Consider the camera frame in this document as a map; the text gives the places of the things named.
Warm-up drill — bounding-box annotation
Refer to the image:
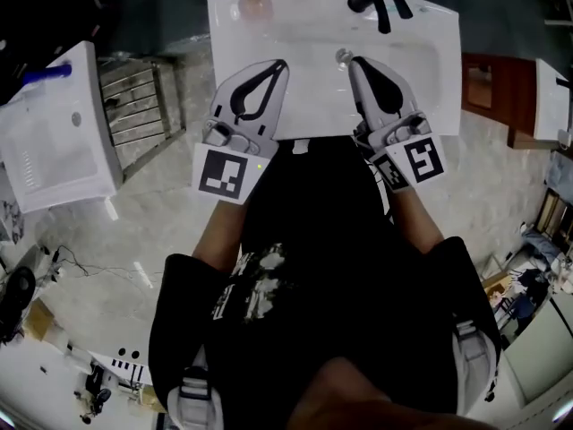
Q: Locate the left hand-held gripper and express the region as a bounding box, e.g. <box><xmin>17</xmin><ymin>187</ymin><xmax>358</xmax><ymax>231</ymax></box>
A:
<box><xmin>191</xmin><ymin>58</ymin><xmax>292</xmax><ymax>206</ymax></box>

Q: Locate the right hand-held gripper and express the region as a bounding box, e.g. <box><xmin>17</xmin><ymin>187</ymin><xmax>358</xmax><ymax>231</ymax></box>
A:
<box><xmin>348</xmin><ymin>56</ymin><xmax>449</xmax><ymax>194</ymax></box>

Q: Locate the white bottle with beige cap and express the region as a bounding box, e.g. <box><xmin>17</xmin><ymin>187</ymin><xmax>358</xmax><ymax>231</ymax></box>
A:
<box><xmin>236</xmin><ymin>0</ymin><xmax>276</xmax><ymax>22</ymax></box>

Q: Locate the person's left forearm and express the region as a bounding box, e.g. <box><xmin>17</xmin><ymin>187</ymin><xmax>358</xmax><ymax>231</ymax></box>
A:
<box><xmin>192</xmin><ymin>199</ymin><xmax>248</xmax><ymax>273</ymax></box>

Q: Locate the person's right forearm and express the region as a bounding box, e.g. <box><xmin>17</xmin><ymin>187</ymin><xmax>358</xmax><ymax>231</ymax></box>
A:
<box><xmin>387</xmin><ymin>188</ymin><xmax>445</xmax><ymax>255</ymax></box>

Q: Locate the white ceramic sink basin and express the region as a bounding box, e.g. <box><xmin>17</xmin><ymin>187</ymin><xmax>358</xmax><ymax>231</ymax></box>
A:
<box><xmin>205</xmin><ymin>0</ymin><xmax>463</xmax><ymax>142</ymax></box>

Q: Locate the white rectangular sink basin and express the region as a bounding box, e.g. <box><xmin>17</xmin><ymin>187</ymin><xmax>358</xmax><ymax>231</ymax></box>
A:
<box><xmin>0</xmin><ymin>40</ymin><xmax>124</xmax><ymax>215</ymax></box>

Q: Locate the black faucet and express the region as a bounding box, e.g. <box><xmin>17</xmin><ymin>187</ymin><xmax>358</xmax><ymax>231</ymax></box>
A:
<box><xmin>347</xmin><ymin>0</ymin><xmax>415</xmax><ymax>35</ymax></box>

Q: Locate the metal slatted rack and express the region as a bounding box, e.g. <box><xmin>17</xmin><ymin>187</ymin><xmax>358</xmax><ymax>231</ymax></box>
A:
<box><xmin>98</xmin><ymin>56</ymin><xmax>189</xmax><ymax>181</ymax></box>

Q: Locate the brown wooden cabinet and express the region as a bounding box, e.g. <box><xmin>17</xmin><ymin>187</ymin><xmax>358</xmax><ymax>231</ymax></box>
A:
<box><xmin>460</xmin><ymin>51</ymin><xmax>545</xmax><ymax>151</ymax></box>

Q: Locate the person's black printed t-shirt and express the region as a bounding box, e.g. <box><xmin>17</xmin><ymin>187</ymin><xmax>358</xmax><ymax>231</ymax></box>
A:
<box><xmin>147</xmin><ymin>139</ymin><xmax>503</xmax><ymax>430</ymax></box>

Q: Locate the blue tube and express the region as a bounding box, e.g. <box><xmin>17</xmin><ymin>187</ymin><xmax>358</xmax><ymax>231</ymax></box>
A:
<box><xmin>21</xmin><ymin>63</ymin><xmax>73</xmax><ymax>85</ymax></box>

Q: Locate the white panel with black holes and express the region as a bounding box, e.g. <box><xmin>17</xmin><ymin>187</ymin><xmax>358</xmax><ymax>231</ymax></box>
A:
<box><xmin>87</xmin><ymin>347</ymin><xmax>156</xmax><ymax>387</ymax></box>

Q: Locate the person's face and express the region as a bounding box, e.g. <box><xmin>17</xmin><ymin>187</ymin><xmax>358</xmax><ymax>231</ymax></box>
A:
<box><xmin>286</xmin><ymin>358</ymin><xmax>484</xmax><ymax>430</ymax></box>

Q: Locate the cardboard box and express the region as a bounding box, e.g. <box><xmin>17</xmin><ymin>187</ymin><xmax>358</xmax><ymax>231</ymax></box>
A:
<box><xmin>24</xmin><ymin>297</ymin><xmax>57</xmax><ymax>342</ymax></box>

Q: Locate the grey right shoulder strap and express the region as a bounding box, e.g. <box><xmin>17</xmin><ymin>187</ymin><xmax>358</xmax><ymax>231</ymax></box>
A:
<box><xmin>451</xmin><ymin>320</ymin><xmax>500</xmax><ymax>403</ymax></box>

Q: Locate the grey shoulder strap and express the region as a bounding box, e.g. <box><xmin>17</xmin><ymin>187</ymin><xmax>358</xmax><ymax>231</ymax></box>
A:
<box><xmin>451</xmin><ymin>320</ymin><xmax>500</xmax><ymax>403</ymax></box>
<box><xmin>167</xmin><ymin>365</ymin><xmax>226</xmax><ymax>430</ymax></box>

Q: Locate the grey left shoulder strap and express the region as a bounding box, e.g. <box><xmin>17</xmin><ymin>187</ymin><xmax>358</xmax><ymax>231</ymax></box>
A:
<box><xmin>167</xmin><ymin>365</ymin><xmax>226</xmax><ymax>430</ymax></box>

